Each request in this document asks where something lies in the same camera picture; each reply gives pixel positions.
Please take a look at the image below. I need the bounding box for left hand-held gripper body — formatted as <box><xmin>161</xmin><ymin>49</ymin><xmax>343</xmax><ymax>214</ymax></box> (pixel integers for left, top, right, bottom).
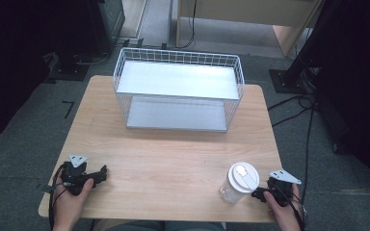
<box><xmin>60</xmin><ymin>154</ymin><xmax>91</xmax><ymax>196</ymax></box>

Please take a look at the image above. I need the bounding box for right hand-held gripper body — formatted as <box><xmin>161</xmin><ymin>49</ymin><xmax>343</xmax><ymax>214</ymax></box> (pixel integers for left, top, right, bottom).
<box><xmin>265</xmin><ymin>169</ymin><xmax>303</xmax><ymax>207</ymax></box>

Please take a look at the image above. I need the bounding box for clear cup with white lid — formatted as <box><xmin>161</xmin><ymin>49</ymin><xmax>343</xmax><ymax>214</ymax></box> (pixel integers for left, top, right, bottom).
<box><xmin>218</xmin><ymin>161</ymin><xmax>261</xmax><ymax>205</ymax></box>

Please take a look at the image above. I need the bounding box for white wire shelf rack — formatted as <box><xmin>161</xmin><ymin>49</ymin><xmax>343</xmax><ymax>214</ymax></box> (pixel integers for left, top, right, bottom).
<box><xmin>112</xmin><ymin>46</ymin><xmax>246</xmax><ymax>134</ymax></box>

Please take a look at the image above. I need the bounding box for person's right hand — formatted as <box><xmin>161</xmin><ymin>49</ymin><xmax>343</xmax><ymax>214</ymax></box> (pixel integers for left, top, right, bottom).
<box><xmin>262</xmin><ymin>183</ymin><xmax>304</xmax><ymax>231</ymax></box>

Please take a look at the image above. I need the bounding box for person's left hand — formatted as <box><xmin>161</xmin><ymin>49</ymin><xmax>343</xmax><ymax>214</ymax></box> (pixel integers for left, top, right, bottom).
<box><xmin>51</xmin><ymin>177</ymin><xmax>95</xmax><ymax>231</ymax></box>

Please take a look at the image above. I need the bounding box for dark curtain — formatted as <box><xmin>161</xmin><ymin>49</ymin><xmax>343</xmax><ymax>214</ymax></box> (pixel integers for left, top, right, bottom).
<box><xmin>312</xmin><ymin>0</ymin><xmax>370</xmax><ymax>206</ymax></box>

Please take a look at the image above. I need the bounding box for dark cabinet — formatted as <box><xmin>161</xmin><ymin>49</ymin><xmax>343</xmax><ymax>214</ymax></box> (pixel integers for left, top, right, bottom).
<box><xmin>87</xmin><ymin>0</ymin><xmax>126</xmax><ymax>56</ymax></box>

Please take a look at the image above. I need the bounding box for light wooden desk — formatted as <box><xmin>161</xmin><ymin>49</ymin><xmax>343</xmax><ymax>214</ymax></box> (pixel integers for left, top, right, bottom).
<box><xmin>174</xmin><ymin>0</ymin><xmax>324</xmax><ymax>58</ymax></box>

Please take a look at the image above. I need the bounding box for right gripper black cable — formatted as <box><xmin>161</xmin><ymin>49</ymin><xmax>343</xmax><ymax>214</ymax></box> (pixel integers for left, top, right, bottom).
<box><xmin>274</xmin><ymin>184</ymin><xmax>307</xmax><ymax>231</ymax></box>

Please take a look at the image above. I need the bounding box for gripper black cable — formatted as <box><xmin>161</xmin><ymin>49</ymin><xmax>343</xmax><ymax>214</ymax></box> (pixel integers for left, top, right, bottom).
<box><xmin>274</xmin><ymin>184</ymin><xmax>307</xmax><ymax>231</ymax></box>
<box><xmin>46</xmin><ymin>164</ymin><xmax>73</xmax><ymax>231</ymax></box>

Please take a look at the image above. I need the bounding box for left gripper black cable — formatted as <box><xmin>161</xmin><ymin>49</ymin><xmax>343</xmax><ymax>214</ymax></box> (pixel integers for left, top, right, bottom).
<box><xmin>46</xmin><ymin>164</ymin><xmax>73</xmax><ymax>231</ymax></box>

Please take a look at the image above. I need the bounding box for black floor cable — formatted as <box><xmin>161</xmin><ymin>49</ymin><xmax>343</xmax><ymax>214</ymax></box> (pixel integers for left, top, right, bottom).
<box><xmin>267</xmin><ymin>93</ymin><xmax>318</xmax><ymax>128</ymax></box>
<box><xmin>301</xmin><ymin>104</ymin><xmax>317</xmax><ymax>205</ymax></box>

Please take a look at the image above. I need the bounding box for black stand with base plate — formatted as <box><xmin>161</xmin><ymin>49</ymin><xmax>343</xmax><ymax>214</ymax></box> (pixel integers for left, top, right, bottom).
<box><xmin>268</xmin><ymin>0</ymin><xmax>345</xmax><ymax>95</ymax></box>
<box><xmin>46</xmin><ymin>0</ymin><xmax>91</xmax><ymax>82</ymax></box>

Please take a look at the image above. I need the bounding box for black hanging cable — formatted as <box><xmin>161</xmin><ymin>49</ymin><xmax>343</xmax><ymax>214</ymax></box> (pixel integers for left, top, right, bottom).
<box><xmin>176</xmin><ymin>0</ymin><xmax>198</xmax><ymax>51</ymax></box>

